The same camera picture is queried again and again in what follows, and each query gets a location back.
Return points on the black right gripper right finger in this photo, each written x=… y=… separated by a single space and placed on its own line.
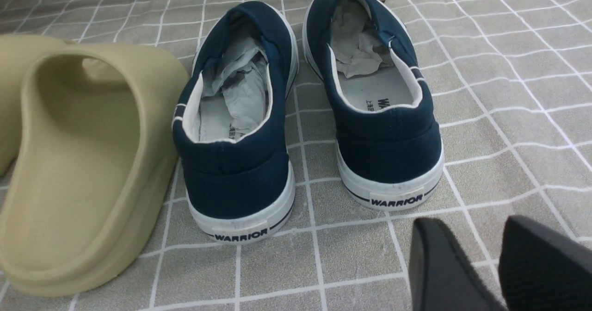
x=543 y=270

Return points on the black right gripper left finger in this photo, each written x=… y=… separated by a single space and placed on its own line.
x=441 y=276

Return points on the olive foam slipper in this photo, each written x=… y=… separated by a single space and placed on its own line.
x=94 y=165
x=17 y=53

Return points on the navy slip-on shoe right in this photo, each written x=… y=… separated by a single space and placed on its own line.
x=388 y=143

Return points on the navy slip-on shoe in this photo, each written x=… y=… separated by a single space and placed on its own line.
x=228 y=126
x=388 y=143

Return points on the navy slip-on shoe left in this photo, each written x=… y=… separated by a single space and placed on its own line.
x=228 y=126

